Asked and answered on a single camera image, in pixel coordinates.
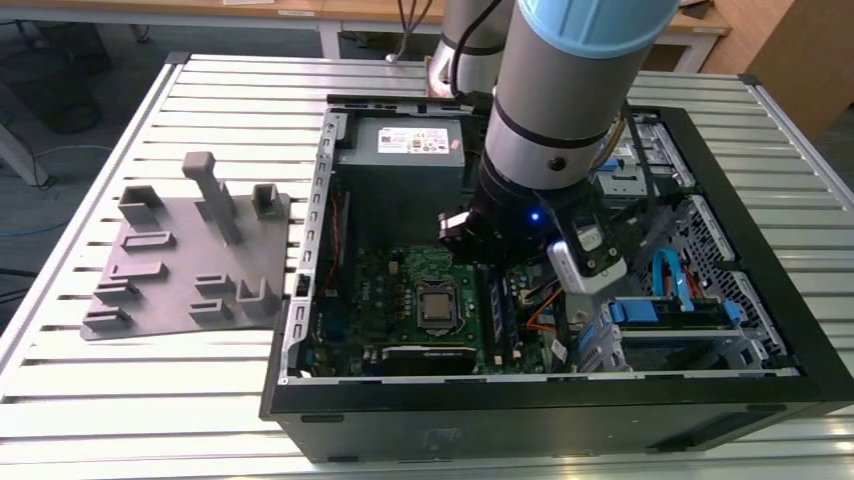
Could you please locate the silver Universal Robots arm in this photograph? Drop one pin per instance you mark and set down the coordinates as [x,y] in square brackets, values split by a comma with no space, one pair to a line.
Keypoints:
[567,90]

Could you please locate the CPU socket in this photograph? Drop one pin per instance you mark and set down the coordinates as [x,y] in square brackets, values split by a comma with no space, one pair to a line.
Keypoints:
[438,287]

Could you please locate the grey power supply unit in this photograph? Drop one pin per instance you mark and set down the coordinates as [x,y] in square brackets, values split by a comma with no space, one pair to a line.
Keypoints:
[400,200]

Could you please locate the silver CPU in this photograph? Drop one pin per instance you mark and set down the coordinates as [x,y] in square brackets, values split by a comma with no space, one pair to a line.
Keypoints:
[436,306]

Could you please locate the green motherboard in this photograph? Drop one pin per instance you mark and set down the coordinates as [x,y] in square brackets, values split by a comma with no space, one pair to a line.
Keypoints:
[394,280]

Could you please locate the blue carrier with disk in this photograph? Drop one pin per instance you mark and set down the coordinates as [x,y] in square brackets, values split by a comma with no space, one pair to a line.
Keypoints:
[634,312]

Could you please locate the metal disk bay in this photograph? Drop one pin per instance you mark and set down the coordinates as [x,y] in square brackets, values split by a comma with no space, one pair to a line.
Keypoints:
[687,340]
[661,155]

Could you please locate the black graphics card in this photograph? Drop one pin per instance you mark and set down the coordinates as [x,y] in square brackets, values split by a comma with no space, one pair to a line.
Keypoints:
[427,362]

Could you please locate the black open PC case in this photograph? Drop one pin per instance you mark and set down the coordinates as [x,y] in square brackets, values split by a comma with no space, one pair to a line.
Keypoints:
[467,425]

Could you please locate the grey plastic parts rack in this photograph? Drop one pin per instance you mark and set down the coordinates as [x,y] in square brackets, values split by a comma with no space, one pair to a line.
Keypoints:
[173,235]

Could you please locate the small wooden desk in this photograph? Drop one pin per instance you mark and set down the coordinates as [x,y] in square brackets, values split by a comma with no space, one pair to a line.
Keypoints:
[701,30]

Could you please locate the brown wooden cabinet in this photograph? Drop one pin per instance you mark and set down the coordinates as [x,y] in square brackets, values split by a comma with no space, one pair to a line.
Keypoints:
[801,60]

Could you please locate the long wooden desk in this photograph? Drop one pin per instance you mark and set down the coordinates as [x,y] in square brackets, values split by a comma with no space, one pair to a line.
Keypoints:
[200,7]

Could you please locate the grey desk leg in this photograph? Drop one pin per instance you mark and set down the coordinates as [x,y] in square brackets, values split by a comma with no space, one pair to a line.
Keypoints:
[20,155]

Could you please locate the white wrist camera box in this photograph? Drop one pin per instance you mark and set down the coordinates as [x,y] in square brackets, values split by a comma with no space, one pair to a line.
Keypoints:
[580,275]

